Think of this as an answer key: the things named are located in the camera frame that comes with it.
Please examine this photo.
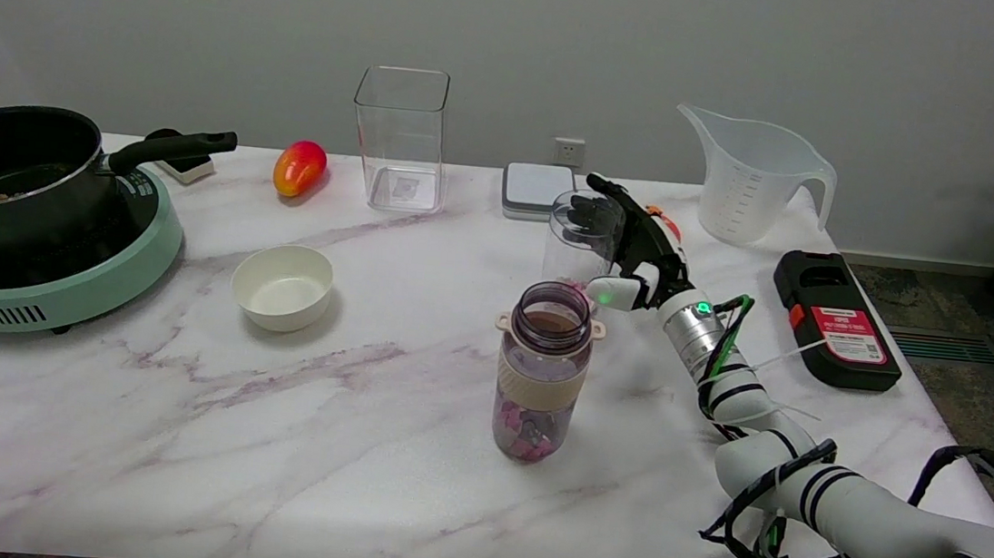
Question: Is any floor vent grille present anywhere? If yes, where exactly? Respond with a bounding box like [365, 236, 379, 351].
[886, 326, 994, 367]

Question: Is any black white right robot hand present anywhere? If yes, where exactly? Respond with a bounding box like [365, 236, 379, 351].
[558, 171, 706, 319]

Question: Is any grey white kitchen scale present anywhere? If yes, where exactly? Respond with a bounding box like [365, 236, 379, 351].
[498, 161, 582, 225]

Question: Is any white black small device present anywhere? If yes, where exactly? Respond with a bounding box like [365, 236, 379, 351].
[140, 127, 220, 189]

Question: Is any white wall socket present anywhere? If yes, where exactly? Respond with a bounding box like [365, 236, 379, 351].
[552, 136, 587, 170]

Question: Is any white bowl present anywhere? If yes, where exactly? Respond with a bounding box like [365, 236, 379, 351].
[227, 240, 338, 338]

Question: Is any black pot with handle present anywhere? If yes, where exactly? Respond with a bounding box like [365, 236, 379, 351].
[0, 102, 239, 277]

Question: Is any clear square storage container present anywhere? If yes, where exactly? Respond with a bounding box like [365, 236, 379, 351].
[343, 64, 458, 217]

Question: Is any black box with red label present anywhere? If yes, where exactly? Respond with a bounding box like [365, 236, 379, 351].
[763, 247, 913, 394]

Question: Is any red yellow mango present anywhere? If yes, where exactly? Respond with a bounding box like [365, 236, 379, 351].
[271, 138, 330, 202]

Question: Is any large clear measuring jug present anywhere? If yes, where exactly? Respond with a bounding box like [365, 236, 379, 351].
[664, 103, 843, 255]

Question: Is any small clear measuring cup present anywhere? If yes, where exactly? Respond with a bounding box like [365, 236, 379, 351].
[539, 186, 629, 314]

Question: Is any green induction cooker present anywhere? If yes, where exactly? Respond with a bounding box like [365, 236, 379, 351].
[0, 151, 191, 349]

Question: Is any purple water bottle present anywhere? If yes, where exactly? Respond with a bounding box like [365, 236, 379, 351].
[483, 276, 610, 469]

